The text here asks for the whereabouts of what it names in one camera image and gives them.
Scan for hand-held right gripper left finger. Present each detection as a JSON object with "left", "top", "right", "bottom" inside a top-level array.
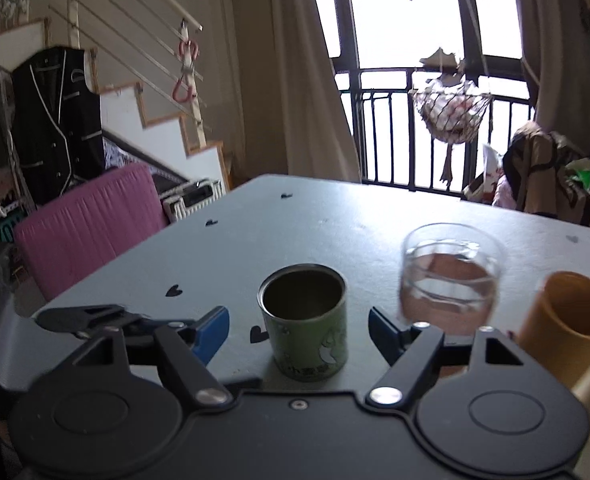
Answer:
[{"left": 35, "top": 304, "right": 232, "bottom": 407}]

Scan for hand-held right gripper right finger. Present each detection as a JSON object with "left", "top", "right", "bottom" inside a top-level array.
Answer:
[{"left": 367, "top": 306, "right": 536, "bottom": 407}]

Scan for orange plastic cup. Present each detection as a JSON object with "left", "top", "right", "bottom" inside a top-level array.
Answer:
[{"left": 517, "top": 271, "right": 590, "bottom": 392}]

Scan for green printed tin cup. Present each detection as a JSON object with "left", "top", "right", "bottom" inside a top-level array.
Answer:
[{"left": 257, "top": 263, "right": 349, "bottom": 381}]

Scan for clear glass cup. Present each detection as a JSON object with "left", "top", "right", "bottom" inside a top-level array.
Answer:
[{"left": 399, "top": 222, "right": 510, "bottom": 337}]

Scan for white radiator heater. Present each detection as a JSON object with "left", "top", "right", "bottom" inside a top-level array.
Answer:
[{"left": 162, "top": 178, "right": 224, "bottom": 222}]

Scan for pink padded chair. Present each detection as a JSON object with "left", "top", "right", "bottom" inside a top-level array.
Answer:
[{"left": 14, "top": 164, "right": 169, "bottom": 302}]

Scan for white wooden-edged staircase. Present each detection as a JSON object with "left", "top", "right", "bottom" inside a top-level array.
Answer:
[{"left": 99, "top": 82, "right": 232, "bottom": 192}]

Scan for white paper bag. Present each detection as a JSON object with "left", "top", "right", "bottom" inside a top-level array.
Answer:
[{"left": 481, "top": 143, "right": 504, "bottom": 186}]

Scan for black balcony railing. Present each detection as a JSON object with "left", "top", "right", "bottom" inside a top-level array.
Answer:
[{"left": 334, "top": 54, "right": 536, "bottom": 197}]

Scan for pink hanging hooks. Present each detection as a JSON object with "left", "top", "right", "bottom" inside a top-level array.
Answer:
[{"left": 172, "top": 39, "right": 200, "bottom": 104}]

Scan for black vest with white trim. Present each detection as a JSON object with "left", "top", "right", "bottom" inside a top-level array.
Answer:
[{"left": 11, "top": 46, "right": 107, "bottom": 207}]

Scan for beige curtain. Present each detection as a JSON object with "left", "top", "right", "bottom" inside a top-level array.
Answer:
[
  {"left": 511, "top": 0, "right": 590, "bottom": 161},
  {"left": 269, "top": 0, "right": 362, "bottom": 184}
]

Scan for hanging wire basket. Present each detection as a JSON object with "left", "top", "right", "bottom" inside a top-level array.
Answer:
[{"left": 411, "top": 47, "right": 494, "bottom": 147}]

